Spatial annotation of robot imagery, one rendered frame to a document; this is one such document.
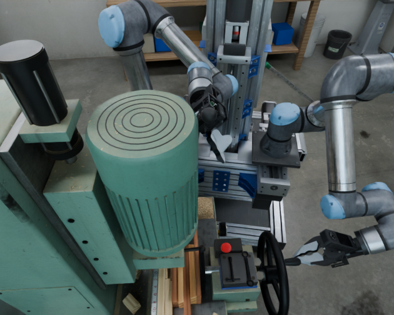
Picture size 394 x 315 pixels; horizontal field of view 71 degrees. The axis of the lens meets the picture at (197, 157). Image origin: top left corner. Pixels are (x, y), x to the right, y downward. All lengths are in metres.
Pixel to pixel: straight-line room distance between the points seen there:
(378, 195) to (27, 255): 0.91
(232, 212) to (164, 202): 1.41
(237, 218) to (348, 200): 1.02
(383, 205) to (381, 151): 2.01
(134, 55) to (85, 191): 0.68
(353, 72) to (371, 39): 3.54
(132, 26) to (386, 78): 0.79
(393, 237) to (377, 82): 0.44
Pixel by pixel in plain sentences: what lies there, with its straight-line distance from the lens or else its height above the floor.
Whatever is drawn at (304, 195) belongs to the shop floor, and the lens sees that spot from 2.33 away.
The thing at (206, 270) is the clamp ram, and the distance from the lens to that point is 0.87.
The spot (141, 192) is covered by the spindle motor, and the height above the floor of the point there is 1.44.
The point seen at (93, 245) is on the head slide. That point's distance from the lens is 0.64.
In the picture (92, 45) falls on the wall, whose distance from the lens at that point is 4.05.
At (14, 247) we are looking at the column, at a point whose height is 1.32.
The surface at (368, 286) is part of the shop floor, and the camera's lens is 2.14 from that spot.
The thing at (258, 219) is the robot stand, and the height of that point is 0.21.
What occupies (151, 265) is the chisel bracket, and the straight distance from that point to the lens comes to 0.82.
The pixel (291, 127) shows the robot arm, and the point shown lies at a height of 0.99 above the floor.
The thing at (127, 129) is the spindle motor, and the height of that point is 1.51.
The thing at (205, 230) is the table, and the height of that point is 0.90.
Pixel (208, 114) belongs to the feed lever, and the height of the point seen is 1.41.
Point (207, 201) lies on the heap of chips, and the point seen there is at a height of 0.92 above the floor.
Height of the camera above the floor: 1.78
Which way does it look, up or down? 47 degrees down
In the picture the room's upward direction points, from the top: straight up
